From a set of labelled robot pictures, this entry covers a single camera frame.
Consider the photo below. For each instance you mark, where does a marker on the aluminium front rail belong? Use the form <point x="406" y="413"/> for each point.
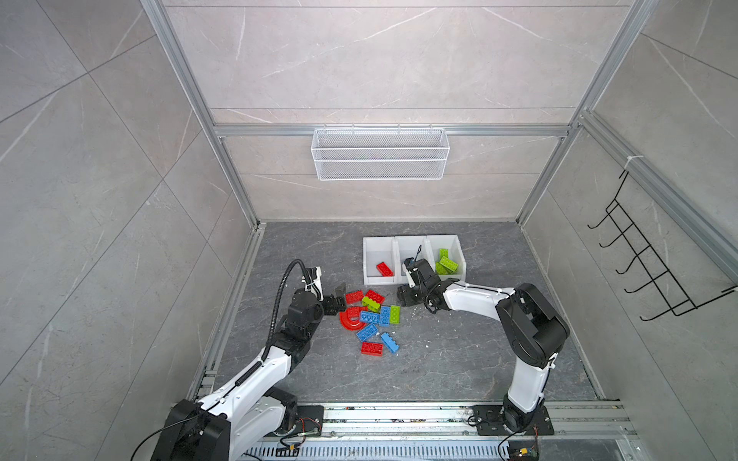
<point x="438" y="430"/>

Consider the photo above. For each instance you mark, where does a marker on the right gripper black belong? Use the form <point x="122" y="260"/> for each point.
<point x="404" y="297"/>

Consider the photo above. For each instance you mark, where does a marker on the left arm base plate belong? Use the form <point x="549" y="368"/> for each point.
<point x="302" y="421"/>

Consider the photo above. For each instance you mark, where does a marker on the red lego brick bottom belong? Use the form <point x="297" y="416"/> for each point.
<point x="372" y="349"/>

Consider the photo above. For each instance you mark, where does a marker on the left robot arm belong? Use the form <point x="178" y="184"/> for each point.
<point x="226" y="423"/>

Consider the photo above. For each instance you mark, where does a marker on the red lego brick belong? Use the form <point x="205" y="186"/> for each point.
<point x="372" y="349"/>
<point x="375" y="297"/>
<point x="385" y="270"/>
<point x="354" y="298"/>

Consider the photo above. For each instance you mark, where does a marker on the blue lego brick lower left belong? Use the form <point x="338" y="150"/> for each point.
<point x="367" y="332"/>

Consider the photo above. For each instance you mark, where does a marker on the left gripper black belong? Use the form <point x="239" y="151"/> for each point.
<point x="331" y="307"/>

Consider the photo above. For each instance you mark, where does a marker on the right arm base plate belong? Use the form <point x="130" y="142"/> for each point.
<point x="500" y="420"/>

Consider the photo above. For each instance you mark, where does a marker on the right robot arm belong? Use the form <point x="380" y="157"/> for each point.
<point x="536" y="332"/>

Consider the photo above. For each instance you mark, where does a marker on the blue lego brick middle left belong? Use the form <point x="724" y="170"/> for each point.
<point x="369" y="317"/>

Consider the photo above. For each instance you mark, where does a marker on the green lego brick bottom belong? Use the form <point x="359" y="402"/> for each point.
<point x="449" y="266"/>

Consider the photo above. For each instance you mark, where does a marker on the green lego brick top pile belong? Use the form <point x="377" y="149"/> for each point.
<point x="371" y="304"/>

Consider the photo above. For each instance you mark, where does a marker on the blue lego brick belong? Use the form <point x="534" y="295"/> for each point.
<point x="367" y="332"/>
<point x="390" y="343"/>
<point x="369" y="317"/>
<point x="385" y="316"/>

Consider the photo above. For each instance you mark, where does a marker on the black wire hook rack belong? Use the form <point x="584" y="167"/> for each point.
<point x="659" y="275"/>

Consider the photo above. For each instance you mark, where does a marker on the red arch lego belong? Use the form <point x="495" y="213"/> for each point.
<point x="351" y="319"/>

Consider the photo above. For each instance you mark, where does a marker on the white wire mesh basket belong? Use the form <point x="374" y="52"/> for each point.
<point x="353" y="154"/>

